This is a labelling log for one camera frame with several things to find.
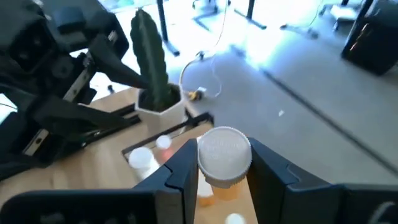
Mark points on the white power adapter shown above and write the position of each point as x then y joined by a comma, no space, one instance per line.
201,89

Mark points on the wooden shelf black frame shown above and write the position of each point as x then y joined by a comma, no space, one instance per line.
183,138

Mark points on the white hexagonal planter pot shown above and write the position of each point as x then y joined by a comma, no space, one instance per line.
164,118

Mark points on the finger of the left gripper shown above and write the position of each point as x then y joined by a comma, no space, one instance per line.
115,68
77,118

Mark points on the black speaker box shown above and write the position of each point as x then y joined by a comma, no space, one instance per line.
373,40

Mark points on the tall green cactus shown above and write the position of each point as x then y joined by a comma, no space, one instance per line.
149,56

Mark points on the black aluminium table frame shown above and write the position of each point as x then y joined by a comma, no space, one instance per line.
109,134

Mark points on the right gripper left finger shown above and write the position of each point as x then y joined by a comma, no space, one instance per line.
93,208

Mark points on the medium white blue-label bottle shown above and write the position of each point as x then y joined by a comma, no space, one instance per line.
141,158

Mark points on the white paper scrap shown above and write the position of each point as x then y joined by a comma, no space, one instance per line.
280,113

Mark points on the pink translucent pill bottle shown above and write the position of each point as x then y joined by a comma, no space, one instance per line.
163,142

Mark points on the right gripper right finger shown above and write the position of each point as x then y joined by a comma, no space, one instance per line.
311,208

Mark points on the large amber pill bottle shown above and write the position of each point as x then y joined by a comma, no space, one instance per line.
224,155

